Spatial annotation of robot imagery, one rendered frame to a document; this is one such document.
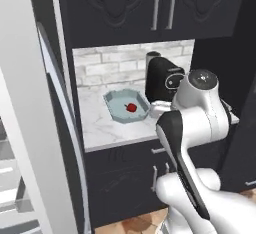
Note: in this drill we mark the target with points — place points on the black coffee machine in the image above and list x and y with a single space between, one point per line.
158 78

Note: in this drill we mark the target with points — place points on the black fridge door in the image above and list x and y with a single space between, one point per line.
63 128

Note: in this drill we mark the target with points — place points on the grey fridge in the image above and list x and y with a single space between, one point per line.
23 78

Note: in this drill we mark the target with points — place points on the black cupboard door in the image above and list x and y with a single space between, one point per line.
110 8
206 4

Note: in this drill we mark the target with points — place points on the black base cabinet door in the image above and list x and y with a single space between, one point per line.
120 191

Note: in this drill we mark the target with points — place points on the blue-grey tupperware container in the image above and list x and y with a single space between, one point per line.
116 104

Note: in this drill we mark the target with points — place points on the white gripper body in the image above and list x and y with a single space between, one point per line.
160 108

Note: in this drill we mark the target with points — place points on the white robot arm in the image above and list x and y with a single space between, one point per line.
206 111

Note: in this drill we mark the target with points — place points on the black drawer front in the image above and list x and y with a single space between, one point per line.
116 154

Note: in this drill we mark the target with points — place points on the tall black cabinet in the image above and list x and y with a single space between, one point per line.
236 61

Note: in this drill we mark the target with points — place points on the red bell pepper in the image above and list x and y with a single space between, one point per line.
131 107

